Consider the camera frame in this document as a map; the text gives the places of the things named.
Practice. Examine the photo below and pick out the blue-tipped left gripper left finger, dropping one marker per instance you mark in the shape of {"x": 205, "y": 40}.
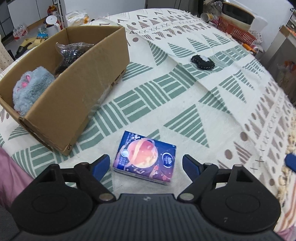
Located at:
{"x": 90, "y": 175}

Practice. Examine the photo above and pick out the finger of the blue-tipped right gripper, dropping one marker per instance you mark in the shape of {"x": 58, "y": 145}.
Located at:
{"x": 290, "y": 161}

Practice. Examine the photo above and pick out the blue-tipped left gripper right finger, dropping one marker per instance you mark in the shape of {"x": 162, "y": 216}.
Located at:
{"x": 202, "y": 176}

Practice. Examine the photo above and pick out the blue pink tissue pack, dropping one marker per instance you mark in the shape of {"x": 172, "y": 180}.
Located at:
{"x": 145, "y": 158}

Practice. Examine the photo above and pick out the black and white felt patch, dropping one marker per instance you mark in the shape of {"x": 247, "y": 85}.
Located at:
{"x": 202, "y": 62}

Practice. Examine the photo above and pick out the black beaded bow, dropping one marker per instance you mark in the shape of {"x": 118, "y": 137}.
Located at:
{"x": 70, "y": 53}

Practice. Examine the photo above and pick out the pink bed sheet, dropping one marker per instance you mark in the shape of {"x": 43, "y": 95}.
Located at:
{"x": 13, "y": 179}

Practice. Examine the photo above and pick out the patterned white green blanket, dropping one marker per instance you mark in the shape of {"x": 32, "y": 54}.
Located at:
{"x": 232, "y": 114}

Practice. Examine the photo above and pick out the brown cardboard box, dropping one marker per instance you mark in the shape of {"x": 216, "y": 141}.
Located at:
{"x": 61, "y": 113}

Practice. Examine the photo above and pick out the grey fluffy plush toy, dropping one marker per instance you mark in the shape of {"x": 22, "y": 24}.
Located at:
{"x": 29, "y": 88}

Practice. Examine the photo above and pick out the red plastic basket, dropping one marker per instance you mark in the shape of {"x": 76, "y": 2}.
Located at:
{"x": 235, "y": 32}

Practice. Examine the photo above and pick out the dotted cream cloth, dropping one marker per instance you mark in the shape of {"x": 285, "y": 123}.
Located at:
{"x": 5, "y": 58}

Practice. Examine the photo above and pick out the yellow slippers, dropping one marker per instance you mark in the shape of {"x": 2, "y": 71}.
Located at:
{"x": 30, "y": 43}

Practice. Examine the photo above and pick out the white thermos jug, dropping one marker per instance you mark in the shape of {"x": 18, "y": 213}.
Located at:
{"x": 52, "y": 27}

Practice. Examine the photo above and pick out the yellow pet food bag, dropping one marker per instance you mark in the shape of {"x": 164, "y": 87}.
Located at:
{"x": 77, "y": 18}

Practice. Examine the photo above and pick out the black and cream bowl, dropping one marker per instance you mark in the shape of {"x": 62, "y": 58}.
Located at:
{"x": 236, "y": 12}

